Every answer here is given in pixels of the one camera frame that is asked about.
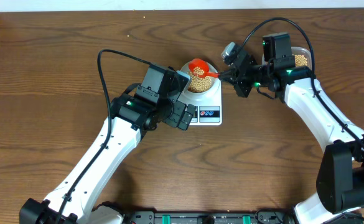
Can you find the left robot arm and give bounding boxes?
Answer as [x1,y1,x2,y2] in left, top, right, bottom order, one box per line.
[19,93,195,223]

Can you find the black cable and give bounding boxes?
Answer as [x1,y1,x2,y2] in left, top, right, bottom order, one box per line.
[54,49,153,224]
[240,17,364,175]

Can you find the clear plastic soybean container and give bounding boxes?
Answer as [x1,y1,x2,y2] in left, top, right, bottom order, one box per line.
[291,47,312,69]

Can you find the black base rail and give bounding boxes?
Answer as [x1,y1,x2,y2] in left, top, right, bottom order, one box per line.
[94,202,364,224]

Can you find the left black cable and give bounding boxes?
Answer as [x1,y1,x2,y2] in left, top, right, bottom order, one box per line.
[54,49,153,224]

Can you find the soybeans in bowl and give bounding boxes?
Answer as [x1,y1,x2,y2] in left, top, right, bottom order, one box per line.
[187,68,212,93]

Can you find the right black cable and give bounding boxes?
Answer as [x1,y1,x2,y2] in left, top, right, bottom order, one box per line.
[240,17,364,175]

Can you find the grey round bowl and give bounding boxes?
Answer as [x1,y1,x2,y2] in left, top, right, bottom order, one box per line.
[180,62,217,94]

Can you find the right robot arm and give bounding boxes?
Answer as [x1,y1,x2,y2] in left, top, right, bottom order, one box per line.
[219,33,364,223]

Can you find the orange plastic scoop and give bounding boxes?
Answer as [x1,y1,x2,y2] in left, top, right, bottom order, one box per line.
[188,58,219,78]

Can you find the white digital kitchen scale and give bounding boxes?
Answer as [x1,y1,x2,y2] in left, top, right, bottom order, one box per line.
[179,78,222,126]

